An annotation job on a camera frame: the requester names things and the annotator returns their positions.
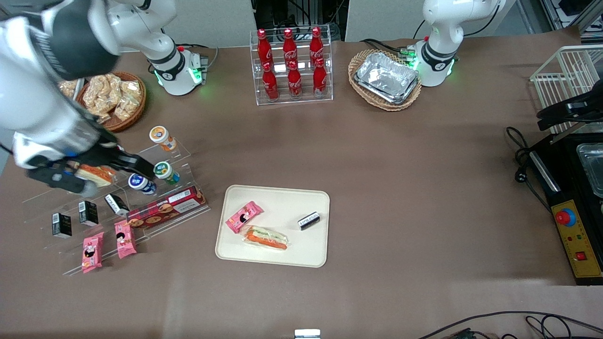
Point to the orange lid yogurt cup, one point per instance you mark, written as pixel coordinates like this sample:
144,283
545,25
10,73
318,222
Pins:
161,136

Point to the small black box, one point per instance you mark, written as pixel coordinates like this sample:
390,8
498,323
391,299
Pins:
88,213
61,225
309,221
116,204

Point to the yellow control panel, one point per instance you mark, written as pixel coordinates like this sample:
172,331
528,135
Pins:
586,240

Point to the green lid yogurt cup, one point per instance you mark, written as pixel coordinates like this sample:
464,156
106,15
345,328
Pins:
166,172

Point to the red cola bottle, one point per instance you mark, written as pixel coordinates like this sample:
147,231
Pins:
289,47
320,80
264,49
270,84
295,84
316,46

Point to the light wicker basket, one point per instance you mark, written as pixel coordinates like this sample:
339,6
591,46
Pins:
377,104

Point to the metal pan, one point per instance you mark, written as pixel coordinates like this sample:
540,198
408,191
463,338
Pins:
593,169

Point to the clear acrylic stepped stand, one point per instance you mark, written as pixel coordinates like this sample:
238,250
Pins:
183,157

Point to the brown wicker basket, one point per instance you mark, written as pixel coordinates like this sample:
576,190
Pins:
127,123

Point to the red plaid cookie box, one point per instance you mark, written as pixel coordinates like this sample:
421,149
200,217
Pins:
165,207

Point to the blue lid yogurt cup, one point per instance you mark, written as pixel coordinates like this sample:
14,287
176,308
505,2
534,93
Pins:
141,183

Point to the red emergency stop button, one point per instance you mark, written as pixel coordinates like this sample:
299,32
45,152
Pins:
565,217

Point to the aluminium foil tray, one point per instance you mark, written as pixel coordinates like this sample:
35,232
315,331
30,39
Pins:
386,77

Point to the clear bag of crackers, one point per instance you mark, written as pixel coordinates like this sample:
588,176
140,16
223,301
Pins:
101,116
114,84
96,90
125,109
68,87
131,90

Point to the beige serving tray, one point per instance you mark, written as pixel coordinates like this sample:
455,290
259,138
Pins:
301,249

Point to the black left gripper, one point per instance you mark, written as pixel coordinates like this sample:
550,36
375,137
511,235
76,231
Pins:
561,110

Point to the small silver device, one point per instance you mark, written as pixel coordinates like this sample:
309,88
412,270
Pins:
307,334

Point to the triangle sandwich orange filling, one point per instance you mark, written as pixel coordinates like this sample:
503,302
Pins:
264,238

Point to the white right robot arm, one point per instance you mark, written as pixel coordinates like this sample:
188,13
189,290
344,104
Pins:
37,94

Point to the clear acrylic bottle rack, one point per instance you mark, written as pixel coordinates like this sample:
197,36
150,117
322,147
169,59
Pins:
330,70

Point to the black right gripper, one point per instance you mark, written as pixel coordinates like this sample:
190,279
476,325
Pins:
100,154

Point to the black appliance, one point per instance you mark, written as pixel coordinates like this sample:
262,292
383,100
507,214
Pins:
563,165

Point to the pink snack pack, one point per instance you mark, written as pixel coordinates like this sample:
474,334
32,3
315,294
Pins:
92,252
125,239
244,217

